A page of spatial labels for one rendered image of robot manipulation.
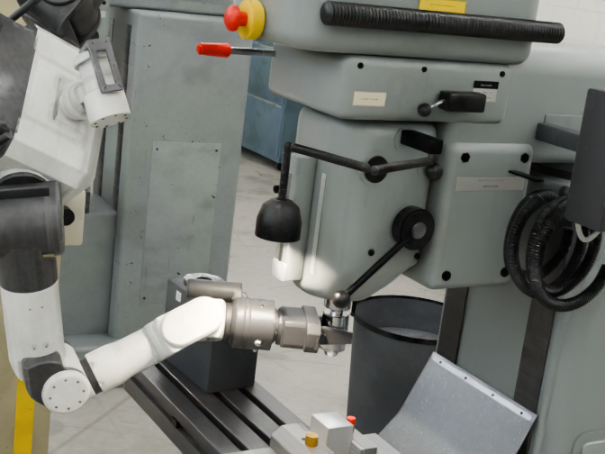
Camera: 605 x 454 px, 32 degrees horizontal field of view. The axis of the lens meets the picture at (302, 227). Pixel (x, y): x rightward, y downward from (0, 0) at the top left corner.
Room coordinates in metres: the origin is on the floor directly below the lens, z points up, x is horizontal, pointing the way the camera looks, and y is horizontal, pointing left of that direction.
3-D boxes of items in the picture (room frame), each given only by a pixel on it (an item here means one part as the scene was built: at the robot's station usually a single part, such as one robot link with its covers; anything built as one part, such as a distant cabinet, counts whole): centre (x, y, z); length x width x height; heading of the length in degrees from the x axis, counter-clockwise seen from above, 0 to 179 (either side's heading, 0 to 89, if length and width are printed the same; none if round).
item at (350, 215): (1.78, -0.08, 1.47); 0.21 x 0.19 x 0.32; 32
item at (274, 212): (1.62, 0.04, 1.47); 0.07 x 0.07 x 0.06
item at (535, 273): (1.75, -0.41, 1.45); 0.18 x 0.16 x 0.21; 122
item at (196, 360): (2.23, 0.17, 1.04); 0.22 x 0.12 x 0.20; 36
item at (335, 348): (1.78, -0.08, 1.23); 0.05 x 0.05 x 0.06
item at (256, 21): (1.66, 0.12, 1.76); 0.06 x 0.02 x 0.06; 32
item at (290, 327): (1.77, 0.01, 1.23); 0.13 x 0.12 x 0.10; 7
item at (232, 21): (1.64, 0.14, 1.76); 0.04 x 0.03 x 0.04; 32
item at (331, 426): (1.75, -0.09, 1.05); 0.06 x 0.05 x 0.06; 31
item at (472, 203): (1.88, -0.24, 1.47); 0.24 x 0.19 x 0.26; 32
